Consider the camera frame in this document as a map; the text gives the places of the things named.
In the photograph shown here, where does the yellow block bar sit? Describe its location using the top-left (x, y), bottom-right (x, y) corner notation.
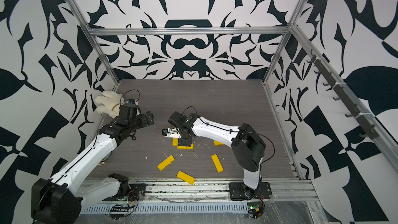
top-left (177, 144), bottom-right (194, 150)

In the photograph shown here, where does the yellow block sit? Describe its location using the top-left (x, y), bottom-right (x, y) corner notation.
top-left (211, 154), bottom-right (224, 173)

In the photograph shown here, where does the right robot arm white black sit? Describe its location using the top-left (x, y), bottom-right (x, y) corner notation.
top-left (162, 112), bottom-right (266, 191)

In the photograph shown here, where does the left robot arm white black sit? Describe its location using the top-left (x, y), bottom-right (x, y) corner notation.
top-left (31, 102), bottom-right (154, 224)

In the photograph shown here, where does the white plush teddy bear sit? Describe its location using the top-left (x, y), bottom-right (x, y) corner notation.
top-left (94, 91), bottom-right (125, 118)

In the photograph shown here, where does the yellow block front edge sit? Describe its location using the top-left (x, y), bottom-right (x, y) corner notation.
top-left (177, 171), bottom-right (195, 185)

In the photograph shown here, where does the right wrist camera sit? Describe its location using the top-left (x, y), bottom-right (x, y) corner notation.
top-left (161, 128), bottom-right (181, 139)

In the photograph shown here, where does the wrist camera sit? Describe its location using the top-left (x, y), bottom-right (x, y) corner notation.
top-left (126, 99), bottom-right (137, 104)
top-left (161, 128), bottom-right (181, 139)

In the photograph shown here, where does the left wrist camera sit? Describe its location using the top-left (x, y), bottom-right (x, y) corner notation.
top-left (126, 99), bottom-right (137, 104)

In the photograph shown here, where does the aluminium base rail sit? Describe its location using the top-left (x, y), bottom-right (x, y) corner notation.
top-left (129, 177), bottom-right (319, 203)

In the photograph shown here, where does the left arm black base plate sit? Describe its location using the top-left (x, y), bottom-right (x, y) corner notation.
top-left (104, 183), bottom-right (147, 201)

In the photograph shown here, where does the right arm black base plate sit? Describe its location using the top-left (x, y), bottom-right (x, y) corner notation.
top-left (229, 182), bottom-right (272, 201)

